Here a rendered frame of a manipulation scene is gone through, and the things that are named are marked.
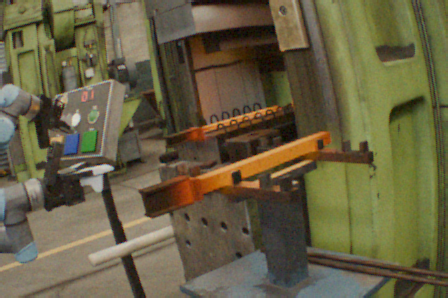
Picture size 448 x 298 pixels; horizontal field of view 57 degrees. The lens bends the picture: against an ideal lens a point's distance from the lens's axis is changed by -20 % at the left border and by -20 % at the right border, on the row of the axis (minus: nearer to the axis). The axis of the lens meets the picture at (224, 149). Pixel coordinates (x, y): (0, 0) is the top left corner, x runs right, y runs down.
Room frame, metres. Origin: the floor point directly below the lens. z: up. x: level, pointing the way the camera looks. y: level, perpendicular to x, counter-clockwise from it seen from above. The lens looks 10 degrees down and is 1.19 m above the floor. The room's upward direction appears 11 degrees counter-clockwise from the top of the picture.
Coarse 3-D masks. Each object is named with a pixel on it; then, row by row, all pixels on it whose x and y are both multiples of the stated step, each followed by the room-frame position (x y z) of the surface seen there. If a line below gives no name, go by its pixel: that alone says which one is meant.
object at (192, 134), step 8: (264, 112) 1.49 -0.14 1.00; (224, 120) 1.42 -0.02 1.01; (192, 128) 1.35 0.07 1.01; (200, 128) 1.33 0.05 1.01; (208, 128) 1.36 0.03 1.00; (168, 136) 1.29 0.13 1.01; (176, 136) 1.30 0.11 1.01; (184, 136) 1.32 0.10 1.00; (192, 136) 1.34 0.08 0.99; (200, 136) 1.33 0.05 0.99; (168, 144) 1.29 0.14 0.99; (176, 144) 1.30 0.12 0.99
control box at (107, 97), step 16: (112, 80) 1.68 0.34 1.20; (64, 96) 1.80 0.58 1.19; (80, 96) 1.74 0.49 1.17; (96, 96) 1.69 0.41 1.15; (112, 96) 1.66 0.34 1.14; (64, 112) 1.76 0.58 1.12; (80, 112) 1.71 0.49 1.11; (112, 112) 1.65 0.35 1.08; (80, 128) 1.67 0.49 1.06; (96, 128) 1.62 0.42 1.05; (112, 128) 1.64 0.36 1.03; (64, 144) 1.69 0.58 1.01; (80, 144) 1.64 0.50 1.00; (96, 144) 1.59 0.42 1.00; (112, 144) 1.62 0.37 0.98; (64, 160) 1.67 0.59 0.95; (80, 160) 1.64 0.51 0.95; (96, 160) 1.62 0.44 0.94; (112, 160) 1.61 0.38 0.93
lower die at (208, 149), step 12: (240, 120) 1.42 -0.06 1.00; (252, 120) 1.43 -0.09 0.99; (264, 120) 1.40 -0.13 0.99; (276, 120) 1.43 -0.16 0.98; (288, 120) 1.46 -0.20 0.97; (204, 132) 1.34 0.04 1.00; (216, 132) 1.34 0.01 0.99; (228, 132) 1.32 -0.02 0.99; (288, 132) 1.45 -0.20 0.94; (192, 144) 1.39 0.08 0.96; (204, 144) 1.34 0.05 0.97; (216, 144) 1.30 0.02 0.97; (180, 156) 1.45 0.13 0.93; (192, 156) 1.40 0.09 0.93; (204, 156) 1.35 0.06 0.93; (216, 156) 1.31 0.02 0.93; (228, 156) 1.31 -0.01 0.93
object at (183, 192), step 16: (288, 144) 0.92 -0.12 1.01; (304, 144) 0.91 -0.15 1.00; (256, 160) 0.84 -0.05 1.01; (272, 160) 0.86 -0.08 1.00; (288, 160) 0.89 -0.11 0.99; (208, 176) 0.79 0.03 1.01; (224, 176) 0.80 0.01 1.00; (144, 192) 0.72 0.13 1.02; (160, 192) 0.74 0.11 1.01; (176, 192) 0.75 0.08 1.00; (192, 192) 0.76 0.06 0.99; (144, 208) 0.73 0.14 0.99; (160, 208) 0.73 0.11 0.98; (176, 208) 0.74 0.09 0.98
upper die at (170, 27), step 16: (224, 0) 1.37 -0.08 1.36; (240, 0) 1.40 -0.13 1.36; (256, 0) 1.44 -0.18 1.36; (160, 16) 1.43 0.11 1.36; (176, 16) 1.36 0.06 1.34; (192, 16) 1.30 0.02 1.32; (208, 16) 1.33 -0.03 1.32; (224, 16) 1.36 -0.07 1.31; (240, 16) 1.40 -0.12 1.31; (256, 16) 1.43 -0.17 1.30; (272, 16) 1.47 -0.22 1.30; (160, 32) 1.44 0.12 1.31; (176, 32) 1.37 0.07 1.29; (192, 32) 1.31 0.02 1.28; (208, 32) 1.35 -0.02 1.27
